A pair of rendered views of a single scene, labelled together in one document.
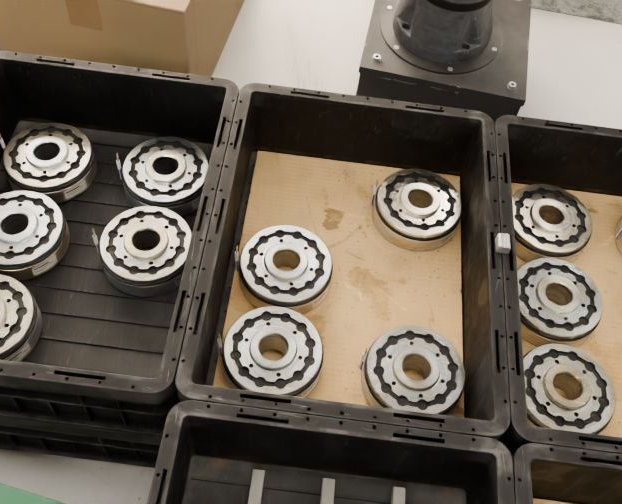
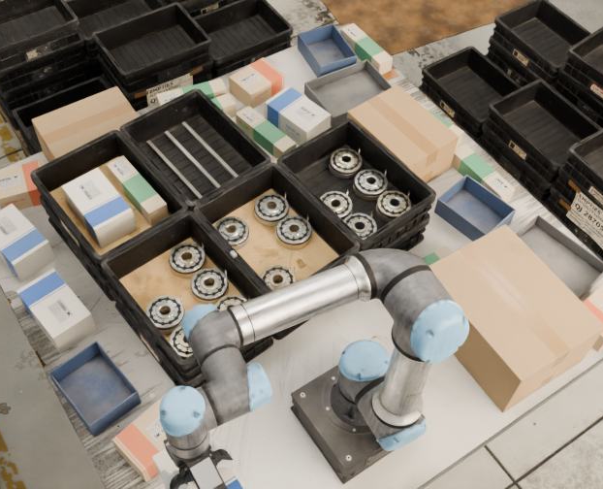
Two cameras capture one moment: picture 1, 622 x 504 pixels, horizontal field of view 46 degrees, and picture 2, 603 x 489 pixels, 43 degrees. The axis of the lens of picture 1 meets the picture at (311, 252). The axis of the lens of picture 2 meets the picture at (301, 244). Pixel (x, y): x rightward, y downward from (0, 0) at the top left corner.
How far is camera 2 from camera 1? 2.02 m
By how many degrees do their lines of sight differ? 65
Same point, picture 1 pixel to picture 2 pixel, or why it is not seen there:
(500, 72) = (313, 399)
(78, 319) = (330, 184)
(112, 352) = (312, 184)
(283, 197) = (323, 257)
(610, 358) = (179, 288)
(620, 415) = (166, 274)
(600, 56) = not seen: outside the picture
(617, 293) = not seen: hidden behind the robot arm
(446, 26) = not seen: hidden behind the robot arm
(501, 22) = (340, 432)
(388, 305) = (257, 251)
